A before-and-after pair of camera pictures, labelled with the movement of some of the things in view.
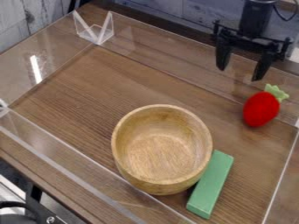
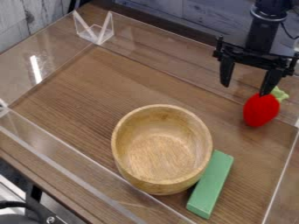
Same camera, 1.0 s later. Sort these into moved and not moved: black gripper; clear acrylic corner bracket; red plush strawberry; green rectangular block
Moved: black gripper
Not moved: green rectangular block; clear acrylic corner bracket; red plush strawberry
